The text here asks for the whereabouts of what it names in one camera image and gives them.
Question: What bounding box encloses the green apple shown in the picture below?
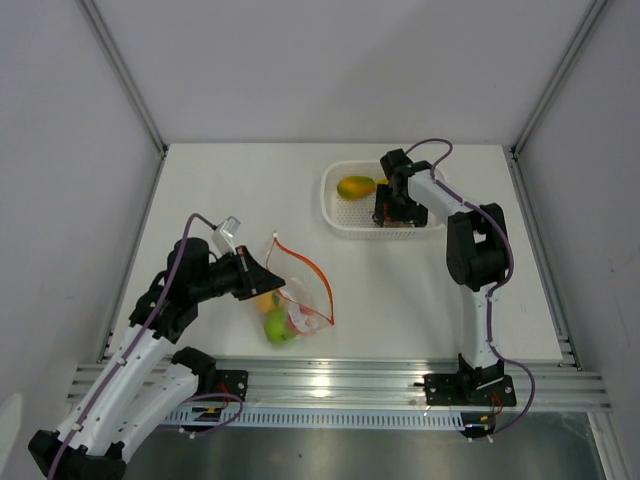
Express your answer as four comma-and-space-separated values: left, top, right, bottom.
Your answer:
263, 309, 296, 344

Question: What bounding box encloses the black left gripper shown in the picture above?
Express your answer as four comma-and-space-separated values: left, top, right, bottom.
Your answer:
191, 245, 285, 302

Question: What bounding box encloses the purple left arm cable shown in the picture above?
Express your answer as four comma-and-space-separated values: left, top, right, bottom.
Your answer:
45, 213, 244, 479

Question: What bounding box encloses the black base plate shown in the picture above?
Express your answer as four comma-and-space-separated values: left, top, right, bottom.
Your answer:
413, 373, 517, 407
196, 370, 249, 401

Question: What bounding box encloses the green yellow mango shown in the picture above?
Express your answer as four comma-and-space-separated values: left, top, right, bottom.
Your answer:
336, 175, 377, 201

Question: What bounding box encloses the white slotted cable duct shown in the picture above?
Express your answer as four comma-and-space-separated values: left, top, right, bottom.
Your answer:
161, 407, 465, 431

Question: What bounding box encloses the white perforated plastic basket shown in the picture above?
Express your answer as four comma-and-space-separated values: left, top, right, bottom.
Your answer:
320, 160, 445, 240

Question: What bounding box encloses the clear zip bag orange zipper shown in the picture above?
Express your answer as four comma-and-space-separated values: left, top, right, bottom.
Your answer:
254, 233, 335, 345

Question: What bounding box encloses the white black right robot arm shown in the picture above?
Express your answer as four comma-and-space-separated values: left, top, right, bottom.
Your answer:
373, 149, 513, 405

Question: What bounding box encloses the aluminium mounting rail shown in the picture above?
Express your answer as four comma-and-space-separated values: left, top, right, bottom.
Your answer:
69, 354, 612, 412

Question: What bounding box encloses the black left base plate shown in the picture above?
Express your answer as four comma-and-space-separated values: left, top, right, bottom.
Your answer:
196, 370, 249, 401

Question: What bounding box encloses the red orange peach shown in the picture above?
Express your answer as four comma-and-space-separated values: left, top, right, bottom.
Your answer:
287, 303, 320, 335

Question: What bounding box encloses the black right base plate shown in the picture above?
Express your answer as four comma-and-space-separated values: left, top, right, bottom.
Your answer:
413, 373, 517, 407

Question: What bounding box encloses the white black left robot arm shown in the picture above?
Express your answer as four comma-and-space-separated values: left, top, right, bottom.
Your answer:
28, 238, 286, 479

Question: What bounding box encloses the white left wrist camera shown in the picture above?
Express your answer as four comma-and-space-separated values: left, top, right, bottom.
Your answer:
212, 216, 241, 255

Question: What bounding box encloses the orange with green leaf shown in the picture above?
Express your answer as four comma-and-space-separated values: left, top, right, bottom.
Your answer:
255, 291, 282, 315

